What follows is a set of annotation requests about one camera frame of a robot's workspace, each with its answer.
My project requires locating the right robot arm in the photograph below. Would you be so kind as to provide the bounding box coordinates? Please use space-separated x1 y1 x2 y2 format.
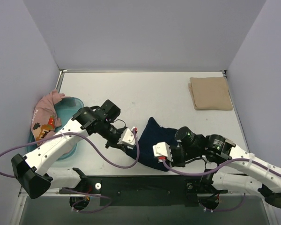
165 127 281 209

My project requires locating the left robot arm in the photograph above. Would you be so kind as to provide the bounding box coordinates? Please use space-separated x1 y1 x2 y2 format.
11 100 136 199

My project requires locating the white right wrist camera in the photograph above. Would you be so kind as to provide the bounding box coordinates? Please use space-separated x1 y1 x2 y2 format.
153 142 173 162

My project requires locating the aluminium front rail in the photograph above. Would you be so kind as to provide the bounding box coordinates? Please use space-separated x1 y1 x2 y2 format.
18 177 272 197

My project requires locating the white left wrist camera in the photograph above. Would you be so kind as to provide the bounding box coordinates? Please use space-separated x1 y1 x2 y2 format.
118 127 137 148

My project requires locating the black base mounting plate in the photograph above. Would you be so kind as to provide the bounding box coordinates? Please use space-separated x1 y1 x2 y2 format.
73 175 228 207

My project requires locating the navy blue t-shirt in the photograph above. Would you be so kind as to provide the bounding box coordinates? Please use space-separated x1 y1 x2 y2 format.
138 117 178 172

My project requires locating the teal plastic basket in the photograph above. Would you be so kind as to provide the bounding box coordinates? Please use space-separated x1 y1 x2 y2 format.
26 97 84 160

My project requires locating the folded tan t-shirt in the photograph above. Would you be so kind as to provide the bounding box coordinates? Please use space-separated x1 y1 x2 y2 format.
188 77 233 111

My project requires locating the pink graphic t-shirt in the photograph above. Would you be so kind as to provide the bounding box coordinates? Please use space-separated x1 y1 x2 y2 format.
30 90 66 141

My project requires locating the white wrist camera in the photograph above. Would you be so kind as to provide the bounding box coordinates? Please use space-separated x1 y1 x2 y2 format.
118 127 137 148
153 142 173 162

